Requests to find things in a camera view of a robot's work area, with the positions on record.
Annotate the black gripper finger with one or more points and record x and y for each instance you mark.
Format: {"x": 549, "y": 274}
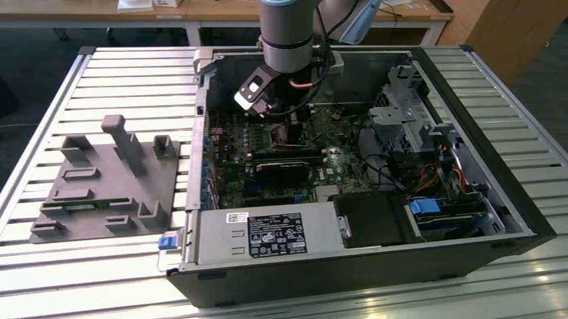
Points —
{"x": 298, "y": 129}
{"x": 290, "y": 129}

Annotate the silver CPU plate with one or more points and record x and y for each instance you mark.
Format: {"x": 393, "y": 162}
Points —
{"x": 281, "y": 136}

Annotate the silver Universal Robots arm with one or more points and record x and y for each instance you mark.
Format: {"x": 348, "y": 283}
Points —
{"x": 284, "y": 33}

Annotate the CPU socket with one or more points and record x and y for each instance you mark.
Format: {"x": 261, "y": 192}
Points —
{"x": 272, "y": 146}

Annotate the black RAM slot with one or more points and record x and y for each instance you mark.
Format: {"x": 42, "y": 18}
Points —
{"x": 284, "y": 153}
{"x": 284, "y": 158}

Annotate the round coin battery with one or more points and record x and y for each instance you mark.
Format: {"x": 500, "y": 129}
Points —
{"x": 336, "y": 116}

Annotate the black graphics card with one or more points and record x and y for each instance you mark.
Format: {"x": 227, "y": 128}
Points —
{"x": 281, "y": 174}

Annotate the green motherboard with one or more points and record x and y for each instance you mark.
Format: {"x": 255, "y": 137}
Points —
{"x": 346, "y": 166}

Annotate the silver chipset heatsink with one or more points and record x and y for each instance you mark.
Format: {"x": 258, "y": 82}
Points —
{"x": 328, "y": 193}

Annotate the metal drive cage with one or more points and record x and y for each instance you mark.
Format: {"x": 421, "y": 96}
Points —
{"x": 400, "y": 129}

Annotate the wooden desk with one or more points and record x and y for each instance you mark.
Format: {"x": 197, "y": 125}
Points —
{"x": 222, "y": 15}

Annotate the grey power supply unit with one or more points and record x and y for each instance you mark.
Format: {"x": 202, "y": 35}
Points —
{"x": 213, "y": 232}

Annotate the blue disk carrier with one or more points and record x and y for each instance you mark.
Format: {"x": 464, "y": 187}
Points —
{"x": 424, "y": 207}

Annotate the white box dark print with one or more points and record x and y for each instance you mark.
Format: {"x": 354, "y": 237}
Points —
{"x": 166, "y": 3}

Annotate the blue case latch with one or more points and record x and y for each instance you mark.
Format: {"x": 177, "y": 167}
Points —
{"x": 167, "y": 241}

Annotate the grey parts rack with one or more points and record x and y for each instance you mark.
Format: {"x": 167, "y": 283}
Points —
{"x": 111, "y": 186}

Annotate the white cardboard box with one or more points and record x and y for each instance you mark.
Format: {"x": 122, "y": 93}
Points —
{"x": 133, "y": 6}

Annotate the green RAM stick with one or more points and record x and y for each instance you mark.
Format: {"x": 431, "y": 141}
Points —
{"x": 106, "y": 203}

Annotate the black open PC case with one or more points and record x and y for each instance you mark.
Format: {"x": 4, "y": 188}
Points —
{"x": 310, "y": 285}

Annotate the wooden cabinet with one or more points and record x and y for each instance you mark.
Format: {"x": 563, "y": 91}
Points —
{"x": 515, "y": 33}

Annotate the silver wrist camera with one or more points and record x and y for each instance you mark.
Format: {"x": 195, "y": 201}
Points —
{"x": 255, "y": 88}

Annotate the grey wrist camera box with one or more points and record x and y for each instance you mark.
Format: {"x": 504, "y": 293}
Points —
{"x": 337, "y": 63}

